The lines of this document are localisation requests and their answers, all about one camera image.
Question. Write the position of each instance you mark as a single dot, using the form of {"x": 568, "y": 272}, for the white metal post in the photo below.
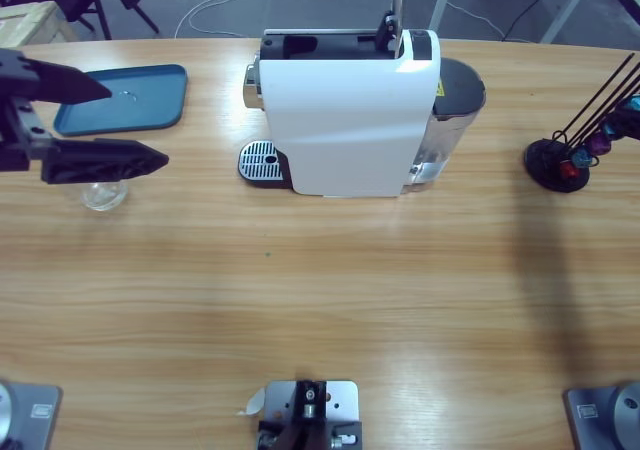
{"x": 442, "y": 0}
{"x": 570, "y": 5}

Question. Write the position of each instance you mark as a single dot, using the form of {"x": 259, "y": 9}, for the black drip tray silver grille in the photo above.
{"x": 260, "y": 162}

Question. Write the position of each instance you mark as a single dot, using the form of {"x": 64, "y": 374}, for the white capsule coffee machine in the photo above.
{"x": 345, "y": 120}

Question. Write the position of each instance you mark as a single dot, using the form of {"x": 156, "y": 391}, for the red coffee capsule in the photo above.
{"x": 568, "y": 170}

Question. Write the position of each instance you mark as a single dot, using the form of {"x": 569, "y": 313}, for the black capsule holder with rods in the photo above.
{"x": 542, "y": 170}

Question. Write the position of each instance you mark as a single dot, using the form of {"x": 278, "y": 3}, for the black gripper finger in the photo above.
{"x": 70, "y": 84}
{"x": 100, "y": 161}
{"x": 631, "y": 120}

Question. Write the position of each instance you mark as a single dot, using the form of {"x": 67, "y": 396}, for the white paper tag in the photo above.
{"x": 254, "y": 402}

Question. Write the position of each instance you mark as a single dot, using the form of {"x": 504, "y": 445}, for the teal coffee capsule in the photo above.
{"x": 610, "y": 130}
{"x": 580, "y": 158}
{"x": 635, "y": 101}

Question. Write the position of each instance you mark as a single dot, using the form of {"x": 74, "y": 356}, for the silver mount plate dark post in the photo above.
{"x": 312, "y": 410}

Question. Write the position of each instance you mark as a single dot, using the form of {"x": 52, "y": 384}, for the yellow warning sticker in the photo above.
{"x": 440, "y": 88}

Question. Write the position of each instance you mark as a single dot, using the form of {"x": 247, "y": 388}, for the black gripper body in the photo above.
{"x": 17, "y": 80}

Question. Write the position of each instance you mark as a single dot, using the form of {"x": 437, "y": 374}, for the blue rectangular plastic tray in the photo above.
{"x": 145, "y": 105}

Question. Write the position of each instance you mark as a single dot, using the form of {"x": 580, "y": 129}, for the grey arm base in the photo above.
{"x": 25, "y": 415}
{"x": 605, "y": 415}

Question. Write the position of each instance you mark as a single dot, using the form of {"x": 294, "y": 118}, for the light wooden crate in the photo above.
{"x": 30, "y": 22}

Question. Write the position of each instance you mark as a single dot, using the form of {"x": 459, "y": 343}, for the purple coffee capsule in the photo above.
{"x": 598, "y": 143}

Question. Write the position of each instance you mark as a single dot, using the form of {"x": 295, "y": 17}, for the clear drinking glass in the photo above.
{"x": 105, "y": 197}

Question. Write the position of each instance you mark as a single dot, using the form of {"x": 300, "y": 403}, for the clear water tank black lid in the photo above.
{"x": 457, "y": 90}

